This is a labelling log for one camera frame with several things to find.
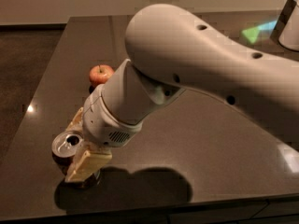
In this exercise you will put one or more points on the red apple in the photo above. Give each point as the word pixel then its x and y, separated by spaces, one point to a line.
pixel 100 74

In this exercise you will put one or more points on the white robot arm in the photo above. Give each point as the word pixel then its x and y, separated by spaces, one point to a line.
pixel 170 50

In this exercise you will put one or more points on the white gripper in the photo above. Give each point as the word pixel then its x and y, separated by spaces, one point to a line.
pixel 101 123

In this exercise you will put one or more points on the orange soda can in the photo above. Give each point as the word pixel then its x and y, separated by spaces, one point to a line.
pixel 64 147

